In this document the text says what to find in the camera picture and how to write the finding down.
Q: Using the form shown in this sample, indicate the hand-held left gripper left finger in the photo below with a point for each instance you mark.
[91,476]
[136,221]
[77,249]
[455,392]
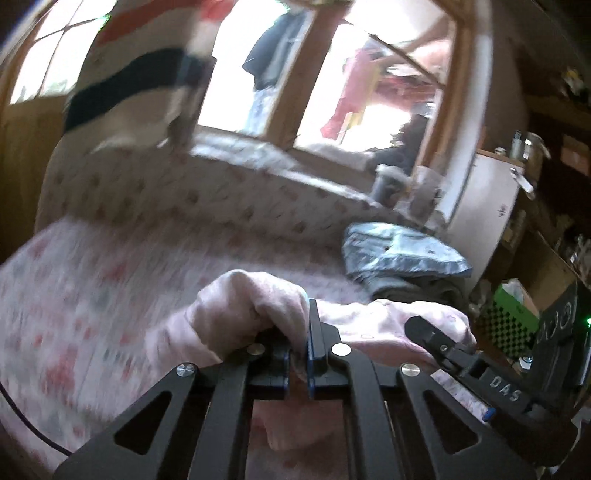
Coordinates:
[272,369]

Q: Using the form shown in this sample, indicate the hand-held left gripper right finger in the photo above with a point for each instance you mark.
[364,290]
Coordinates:
[323,369]

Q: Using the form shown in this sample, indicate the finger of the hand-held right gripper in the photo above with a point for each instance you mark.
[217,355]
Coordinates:
[429,337]

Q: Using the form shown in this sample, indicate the pink printed pants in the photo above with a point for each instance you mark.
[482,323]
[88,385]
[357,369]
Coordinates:
[249,304]

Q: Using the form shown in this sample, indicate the grey folded clothing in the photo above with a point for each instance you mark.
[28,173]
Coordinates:
[415,288]

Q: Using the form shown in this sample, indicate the green checkered box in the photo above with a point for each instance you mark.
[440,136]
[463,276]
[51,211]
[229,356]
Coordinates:
[508,323]

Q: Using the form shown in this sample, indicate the light blue folded cloth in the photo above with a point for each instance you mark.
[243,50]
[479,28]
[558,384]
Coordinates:
[406,249]

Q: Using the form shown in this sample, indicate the white cabinet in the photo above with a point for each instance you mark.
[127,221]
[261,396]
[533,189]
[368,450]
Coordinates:
[485,207]

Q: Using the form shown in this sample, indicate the white printed cup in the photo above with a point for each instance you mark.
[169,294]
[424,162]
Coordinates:
[427,194]

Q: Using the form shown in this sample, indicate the grey cup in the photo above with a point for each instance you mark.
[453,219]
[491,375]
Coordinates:
[388,189]

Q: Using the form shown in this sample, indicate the bear print cushion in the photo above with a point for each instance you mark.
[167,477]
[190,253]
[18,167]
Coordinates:
[184,194]

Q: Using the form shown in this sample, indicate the dark wooden shelf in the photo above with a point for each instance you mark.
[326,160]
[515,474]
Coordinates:
[558,184]

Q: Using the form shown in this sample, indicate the printed bed sheet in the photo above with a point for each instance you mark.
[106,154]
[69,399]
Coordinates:
[69,300]

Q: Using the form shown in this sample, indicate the pink hanging garment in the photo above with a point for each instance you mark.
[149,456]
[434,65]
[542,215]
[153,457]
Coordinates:
[351,92]

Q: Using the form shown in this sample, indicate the light hanging trousers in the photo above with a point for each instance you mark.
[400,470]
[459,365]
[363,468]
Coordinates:
[258,110]

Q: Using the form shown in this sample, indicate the striped hanging towel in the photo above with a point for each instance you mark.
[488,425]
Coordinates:
[129,87]

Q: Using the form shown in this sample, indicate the dark hanging clothes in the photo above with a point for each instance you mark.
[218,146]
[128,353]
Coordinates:
[272,50]

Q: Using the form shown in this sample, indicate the wooden door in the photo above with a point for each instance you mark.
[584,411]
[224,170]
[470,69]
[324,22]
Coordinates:
[27,138]

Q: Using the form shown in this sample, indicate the wooden window frame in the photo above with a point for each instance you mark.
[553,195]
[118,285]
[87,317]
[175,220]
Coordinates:
[309,83]

